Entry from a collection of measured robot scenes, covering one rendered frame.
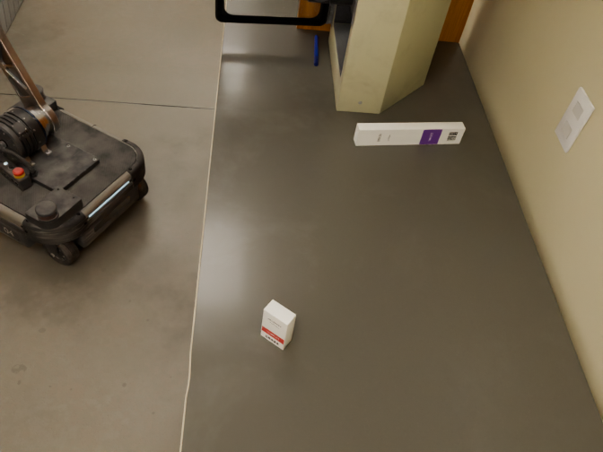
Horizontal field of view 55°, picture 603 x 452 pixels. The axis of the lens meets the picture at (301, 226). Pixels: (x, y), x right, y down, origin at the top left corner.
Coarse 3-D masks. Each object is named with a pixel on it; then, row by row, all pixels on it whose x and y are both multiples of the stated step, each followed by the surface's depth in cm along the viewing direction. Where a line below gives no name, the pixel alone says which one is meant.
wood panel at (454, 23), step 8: (456, 0) 162; (464, 0) 162; (472, 0) 162; (456, 8) 164; (464, 8) 164; (448, 16) 166; (456, 16) 166; (464, 16) 166; (328, 24) 167; (448, 24) 168; (456, 24) 168; (464, 24) 168; (448, 32) 170; (456, 32) 170; (440, 40) 172; (448, 40) 172; (456, 40) 172
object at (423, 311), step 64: (256, 64) 153; (320, 64) 157; (448, 64) 164; (256, 128) 136; (320, 128) 139; (256, 192) 123; (320, 192) 125; (384, 192) 127; (448, 192) 130; (512, 192) 132; (256, 256) 112; (320, 256) 113; (384, 256) 115; (448, 256) 117; (512, 256) 119; (256, 320) 102; (320, 320) 104; (384, 320) 106; (448, 320) 107; (512, 320) 109; (192, 384) 94; (256, 384) 95; (320, 384) 96; (384, 384) 97; (448, 384) 99; (512, 384) 100; (576, 384) 102; (192, 448) 87; (256, 448) 88; (320, 448) 89; (384, 448) 90; (448, 448) 91; (512, 448) 93; (576, 448) 94
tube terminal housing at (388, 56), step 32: (384, 0) 122; (416, 0) 125; (448, 0) 136; (352, 32) 128; (384, 32) 128; (416, 32) 134; (352, 64) 134; (384, 64) 134; (416, 64) 144; (352, 96) 141; (384, 96) 141
